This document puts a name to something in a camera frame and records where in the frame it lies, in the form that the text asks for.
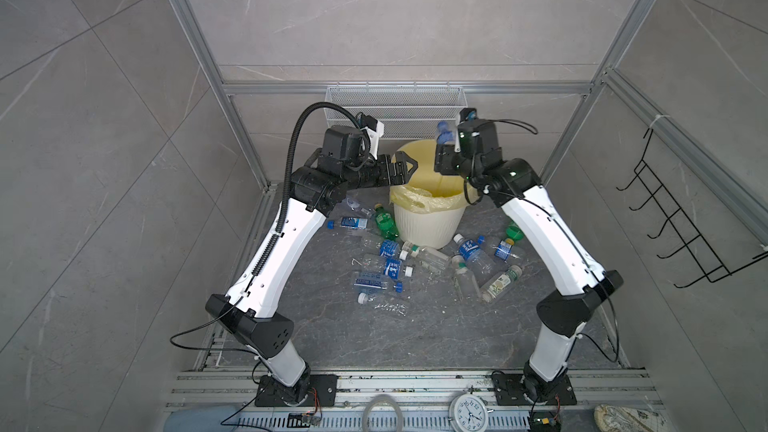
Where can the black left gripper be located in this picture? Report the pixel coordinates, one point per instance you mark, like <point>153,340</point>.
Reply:
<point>387,177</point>

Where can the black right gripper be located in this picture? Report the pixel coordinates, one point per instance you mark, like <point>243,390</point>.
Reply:
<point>444,158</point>

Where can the clear bottle blue cap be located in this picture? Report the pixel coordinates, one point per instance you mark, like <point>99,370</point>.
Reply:
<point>446,133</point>
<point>366,281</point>

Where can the blue label bottle small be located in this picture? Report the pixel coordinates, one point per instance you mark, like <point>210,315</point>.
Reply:
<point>350,223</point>

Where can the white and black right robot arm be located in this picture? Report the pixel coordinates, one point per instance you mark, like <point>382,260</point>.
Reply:
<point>582,284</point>

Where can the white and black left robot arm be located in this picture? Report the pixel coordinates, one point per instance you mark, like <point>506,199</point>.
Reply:
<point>248,310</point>

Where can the white bin with yellow bag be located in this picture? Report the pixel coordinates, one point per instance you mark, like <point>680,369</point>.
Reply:
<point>429,208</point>

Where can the green bottle near bin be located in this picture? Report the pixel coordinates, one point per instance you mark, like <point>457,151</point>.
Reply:
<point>385,223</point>

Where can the blue label bottle white cap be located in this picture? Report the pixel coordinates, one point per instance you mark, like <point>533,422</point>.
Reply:
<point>383,247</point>

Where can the green bottle right side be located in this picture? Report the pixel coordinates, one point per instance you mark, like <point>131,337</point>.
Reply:
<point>514,232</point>

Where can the blue yellow label bottle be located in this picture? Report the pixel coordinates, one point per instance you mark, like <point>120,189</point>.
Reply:
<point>502,248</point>

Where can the clear bottle blue cap bottom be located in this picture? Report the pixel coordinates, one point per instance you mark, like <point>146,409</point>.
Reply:
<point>366,281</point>

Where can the blue label bottle right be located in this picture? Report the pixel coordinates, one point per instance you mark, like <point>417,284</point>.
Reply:
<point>474,256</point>

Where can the crushed clear bottle white cap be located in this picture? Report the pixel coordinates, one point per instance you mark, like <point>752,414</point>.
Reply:
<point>384,304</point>

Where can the clear tall bottle white cap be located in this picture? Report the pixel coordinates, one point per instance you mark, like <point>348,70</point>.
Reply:
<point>464,281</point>

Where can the clear bottle green label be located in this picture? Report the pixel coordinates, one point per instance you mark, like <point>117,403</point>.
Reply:
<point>500,284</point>

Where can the clear tube loop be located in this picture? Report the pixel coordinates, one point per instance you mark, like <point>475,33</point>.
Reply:
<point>383,412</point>

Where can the white analog clock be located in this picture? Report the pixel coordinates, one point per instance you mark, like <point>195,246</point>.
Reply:
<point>468,413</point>

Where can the white wire mesh basket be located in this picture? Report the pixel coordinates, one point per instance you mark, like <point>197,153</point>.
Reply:
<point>408,112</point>

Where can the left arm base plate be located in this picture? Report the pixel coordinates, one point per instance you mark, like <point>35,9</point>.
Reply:
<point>310,389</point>

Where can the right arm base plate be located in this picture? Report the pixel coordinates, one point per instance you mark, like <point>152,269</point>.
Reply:
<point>527,388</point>

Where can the black wire hook rack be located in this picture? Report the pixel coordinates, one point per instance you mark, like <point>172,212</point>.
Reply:
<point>691,242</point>

